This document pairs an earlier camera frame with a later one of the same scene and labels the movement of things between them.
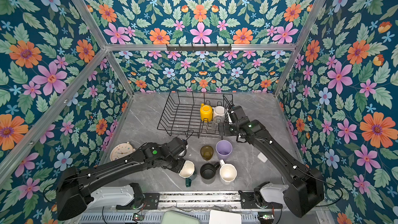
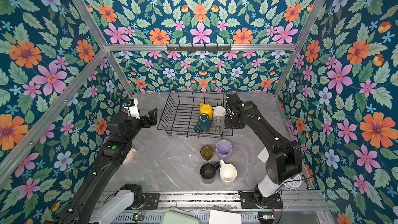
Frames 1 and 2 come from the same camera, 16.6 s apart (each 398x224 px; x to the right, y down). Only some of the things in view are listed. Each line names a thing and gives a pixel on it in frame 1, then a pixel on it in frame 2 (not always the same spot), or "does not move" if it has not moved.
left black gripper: (179, 169) → (152, 119)
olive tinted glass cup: (207, 152) does not move
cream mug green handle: (187, 171) → (203, 125)
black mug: (208, 170) does not move
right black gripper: (226, 132) → (229, 125)
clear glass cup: (216, 120) does not move
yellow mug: (206, 113) does not move
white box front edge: (219, 217) does not move
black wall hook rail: (198, 48) does not move
